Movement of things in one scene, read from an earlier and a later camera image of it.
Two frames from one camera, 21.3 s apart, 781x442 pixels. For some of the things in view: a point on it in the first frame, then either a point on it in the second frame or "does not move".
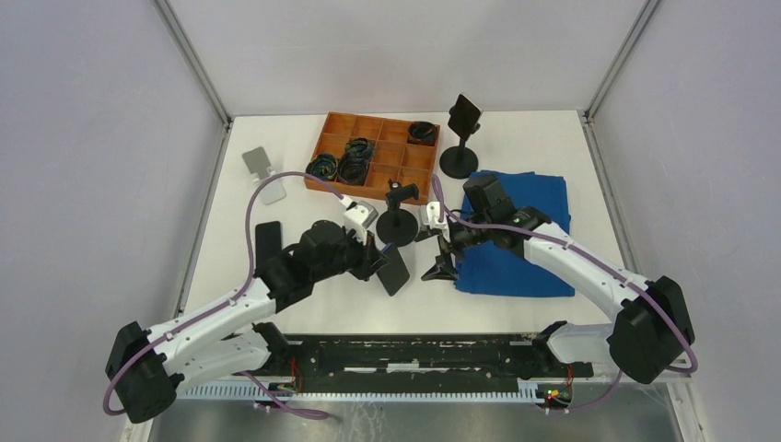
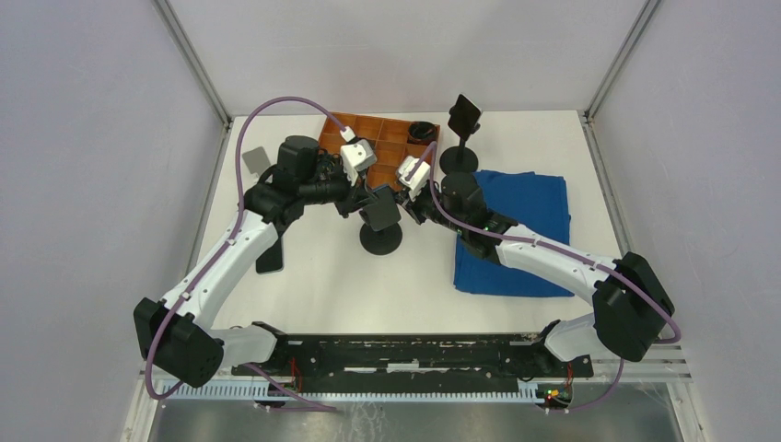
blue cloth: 486,269 does not move
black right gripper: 442,269 → 414,206
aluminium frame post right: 646,13 does not move
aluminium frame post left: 180,38 does not move
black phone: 464,117 does not move
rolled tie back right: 422,133 does not move
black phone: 395,274 → 385,211
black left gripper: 370,258 → 353,196
